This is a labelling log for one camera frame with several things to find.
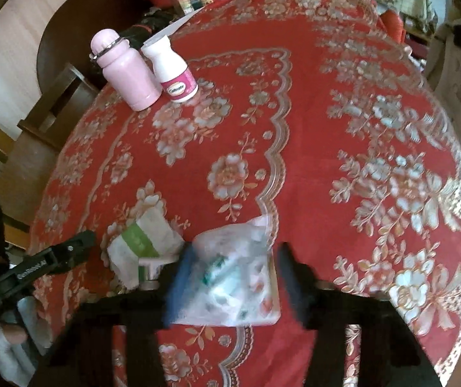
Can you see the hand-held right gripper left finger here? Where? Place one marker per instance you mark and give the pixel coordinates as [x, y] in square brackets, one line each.
[182, 282]

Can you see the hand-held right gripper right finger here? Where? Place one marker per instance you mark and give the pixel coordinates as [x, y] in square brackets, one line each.
[291, 282]

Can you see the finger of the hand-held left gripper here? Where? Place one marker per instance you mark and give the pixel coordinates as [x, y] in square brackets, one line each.
[53, 256]

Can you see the clear plastic bag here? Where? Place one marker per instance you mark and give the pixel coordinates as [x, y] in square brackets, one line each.
[234, 282]

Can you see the person's left hand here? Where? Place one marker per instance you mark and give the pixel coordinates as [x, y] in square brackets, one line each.
[14, 333]

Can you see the green and white packet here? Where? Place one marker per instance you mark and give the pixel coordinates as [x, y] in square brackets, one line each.
[141, 242]

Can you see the wooden chair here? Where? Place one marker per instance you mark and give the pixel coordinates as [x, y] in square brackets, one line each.
[53, 117]

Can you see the red floral tablecloth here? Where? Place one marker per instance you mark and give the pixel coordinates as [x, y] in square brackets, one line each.
[315, 149]

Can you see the white pill bottle pink label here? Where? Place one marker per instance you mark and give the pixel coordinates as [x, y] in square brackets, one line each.
[174, 76]

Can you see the round wooden board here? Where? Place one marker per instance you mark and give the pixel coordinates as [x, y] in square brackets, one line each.
[77, 20]

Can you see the black plastic bag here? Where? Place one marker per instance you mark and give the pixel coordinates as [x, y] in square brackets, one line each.
[145, 28]

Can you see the white paper sheet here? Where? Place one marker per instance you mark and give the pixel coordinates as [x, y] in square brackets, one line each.
[172, 27]

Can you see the white coat on chair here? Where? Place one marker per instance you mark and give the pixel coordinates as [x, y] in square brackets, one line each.
[456, 84]

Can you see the glass jar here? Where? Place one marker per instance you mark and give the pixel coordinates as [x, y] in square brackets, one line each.
[180, 2]

